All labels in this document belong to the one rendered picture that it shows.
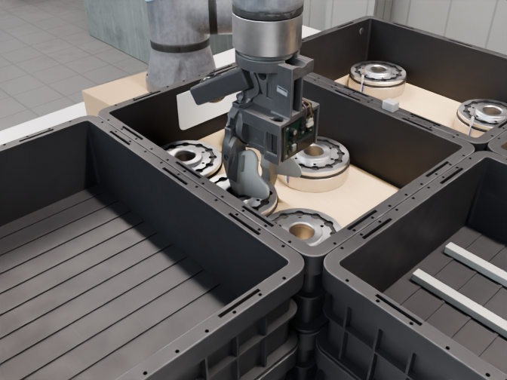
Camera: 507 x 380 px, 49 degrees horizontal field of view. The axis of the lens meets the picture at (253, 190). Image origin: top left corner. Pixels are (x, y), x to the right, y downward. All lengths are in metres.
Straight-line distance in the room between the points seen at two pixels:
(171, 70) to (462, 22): 2.08
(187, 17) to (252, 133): 0.46
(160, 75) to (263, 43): 0.54
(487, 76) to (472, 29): 1.94
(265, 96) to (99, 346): 0.32
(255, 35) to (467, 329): 0.37
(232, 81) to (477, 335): 0.37
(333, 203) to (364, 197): 0.05
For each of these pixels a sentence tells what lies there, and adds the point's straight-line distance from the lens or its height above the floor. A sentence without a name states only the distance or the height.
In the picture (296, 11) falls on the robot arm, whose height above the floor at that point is 1.10.
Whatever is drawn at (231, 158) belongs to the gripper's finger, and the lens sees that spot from 0.66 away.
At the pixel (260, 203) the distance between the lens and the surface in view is 0.70.
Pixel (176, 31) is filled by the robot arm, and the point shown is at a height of 0.92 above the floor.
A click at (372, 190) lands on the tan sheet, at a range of 0.78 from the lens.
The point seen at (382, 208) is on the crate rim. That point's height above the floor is 0.93.
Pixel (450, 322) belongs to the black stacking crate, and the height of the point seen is 0.83.
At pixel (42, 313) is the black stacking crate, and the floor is 0.83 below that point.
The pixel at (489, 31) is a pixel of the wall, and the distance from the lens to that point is 2.93.
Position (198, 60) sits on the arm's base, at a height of 0.86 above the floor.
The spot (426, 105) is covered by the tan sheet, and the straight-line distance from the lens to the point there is 1.04.
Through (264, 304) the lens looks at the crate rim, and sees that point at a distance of 0.49.
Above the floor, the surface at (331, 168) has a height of 0.86.
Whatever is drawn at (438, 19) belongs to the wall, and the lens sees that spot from 3.03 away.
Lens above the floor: 1.28
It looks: 35 degrees down
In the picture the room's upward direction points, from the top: straight up
